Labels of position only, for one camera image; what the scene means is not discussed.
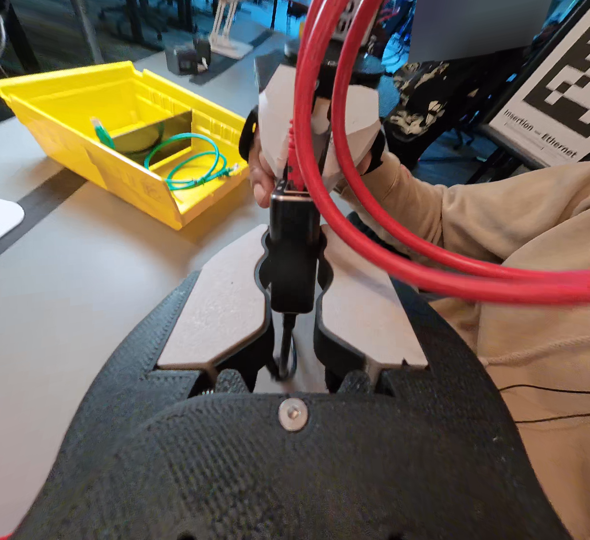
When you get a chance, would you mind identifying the green ethernet cable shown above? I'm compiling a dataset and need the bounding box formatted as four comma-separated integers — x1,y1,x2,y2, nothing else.
90,117,241,191

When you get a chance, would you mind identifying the person's right hand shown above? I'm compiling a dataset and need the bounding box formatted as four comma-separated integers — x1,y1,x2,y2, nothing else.
249,152,283,209

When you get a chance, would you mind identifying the yellow plastic bin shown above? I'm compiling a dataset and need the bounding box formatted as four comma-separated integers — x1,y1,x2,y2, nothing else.
0,60,251,231

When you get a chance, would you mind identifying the black ethernet adapter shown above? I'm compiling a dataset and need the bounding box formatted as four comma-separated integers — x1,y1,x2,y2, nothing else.
269,182,322,315

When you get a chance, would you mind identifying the wooden easel sign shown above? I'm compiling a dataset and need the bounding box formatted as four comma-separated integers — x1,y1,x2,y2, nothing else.
208,0,253,60

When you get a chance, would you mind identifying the person's right forearm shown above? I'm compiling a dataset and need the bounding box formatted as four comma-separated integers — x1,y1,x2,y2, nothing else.
336,153,590,268

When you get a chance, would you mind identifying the grey light stand pole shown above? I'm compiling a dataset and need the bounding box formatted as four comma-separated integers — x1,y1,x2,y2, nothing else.
59,0,103,65

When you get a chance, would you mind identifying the red ethernet cable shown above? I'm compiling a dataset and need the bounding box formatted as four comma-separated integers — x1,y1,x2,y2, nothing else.
286,0,590,305

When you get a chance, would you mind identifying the black ethernet cable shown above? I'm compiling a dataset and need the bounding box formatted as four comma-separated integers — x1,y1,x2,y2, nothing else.
272,312,299,381

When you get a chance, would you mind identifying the small black box device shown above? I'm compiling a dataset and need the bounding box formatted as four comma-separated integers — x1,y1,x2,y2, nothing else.
165,36,213,76

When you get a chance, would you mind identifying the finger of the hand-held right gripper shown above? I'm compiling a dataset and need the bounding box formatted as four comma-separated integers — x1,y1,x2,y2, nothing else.
257,65,321,183
313,85,382,192

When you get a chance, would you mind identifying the black white tag sign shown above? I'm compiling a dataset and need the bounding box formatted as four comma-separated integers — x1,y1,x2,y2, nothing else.
479,5,590,169

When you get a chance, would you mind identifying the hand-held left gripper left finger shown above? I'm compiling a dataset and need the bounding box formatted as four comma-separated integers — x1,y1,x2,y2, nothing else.
157,225,273,372

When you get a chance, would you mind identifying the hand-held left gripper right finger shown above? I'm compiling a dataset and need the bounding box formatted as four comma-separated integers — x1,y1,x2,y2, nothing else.
314,225,429,372

